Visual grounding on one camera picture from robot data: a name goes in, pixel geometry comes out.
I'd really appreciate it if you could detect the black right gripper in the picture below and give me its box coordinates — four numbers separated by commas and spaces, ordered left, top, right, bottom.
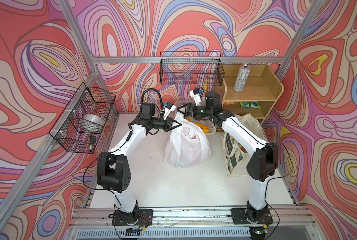
176, 102, 212, 118

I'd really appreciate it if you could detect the white plastic grocery bag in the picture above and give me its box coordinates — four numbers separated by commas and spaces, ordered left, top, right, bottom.
163, 113, 212, 169

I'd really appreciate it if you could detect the cream canvas tote bag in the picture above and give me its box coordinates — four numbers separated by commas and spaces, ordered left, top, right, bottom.
221, 114, 268, 177

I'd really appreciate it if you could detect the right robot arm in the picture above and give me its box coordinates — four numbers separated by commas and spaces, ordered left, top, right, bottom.
177, 89, 278, 224

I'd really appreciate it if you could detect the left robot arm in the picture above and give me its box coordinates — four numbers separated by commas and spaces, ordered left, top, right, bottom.
96, 88, 181, 225

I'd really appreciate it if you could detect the white plastic perforated basket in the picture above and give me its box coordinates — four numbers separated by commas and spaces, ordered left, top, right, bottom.
185, 117, 216, 136

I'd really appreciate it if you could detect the green snack bag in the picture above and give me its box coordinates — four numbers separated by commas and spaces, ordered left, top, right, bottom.
240, 102, 261, 109

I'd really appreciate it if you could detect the silver drink can back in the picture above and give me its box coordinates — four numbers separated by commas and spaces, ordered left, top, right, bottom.
234, 64, 251, 92

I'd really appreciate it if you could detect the wooden shelf unit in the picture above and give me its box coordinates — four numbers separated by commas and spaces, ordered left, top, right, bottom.
212, 65, 284, 124

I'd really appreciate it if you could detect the silver tape roll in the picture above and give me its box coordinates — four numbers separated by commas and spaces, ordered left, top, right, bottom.
83, 114, 104, 126

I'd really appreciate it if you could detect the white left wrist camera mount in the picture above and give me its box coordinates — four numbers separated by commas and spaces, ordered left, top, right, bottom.
163, 102, 176, 121

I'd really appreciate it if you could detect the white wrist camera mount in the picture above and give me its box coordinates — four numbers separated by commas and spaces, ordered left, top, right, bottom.
190, 88, 204, 106
163, 102, 176, 121

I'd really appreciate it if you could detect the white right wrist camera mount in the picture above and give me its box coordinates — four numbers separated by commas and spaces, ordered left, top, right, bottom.
190, 88, 204, 106

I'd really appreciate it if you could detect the black wire basket back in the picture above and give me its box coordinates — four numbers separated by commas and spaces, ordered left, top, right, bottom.
159, 50, 225, 87

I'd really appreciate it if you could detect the black wire basket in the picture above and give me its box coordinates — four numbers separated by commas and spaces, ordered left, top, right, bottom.
159, 50, 225, 87
49, 83, 116, 154

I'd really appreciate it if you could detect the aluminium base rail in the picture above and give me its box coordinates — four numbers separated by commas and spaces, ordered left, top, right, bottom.
63, 205, 324, 240

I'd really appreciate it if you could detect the black wire basket left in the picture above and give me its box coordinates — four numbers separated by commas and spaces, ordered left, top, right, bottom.
49, 83, 116, 154

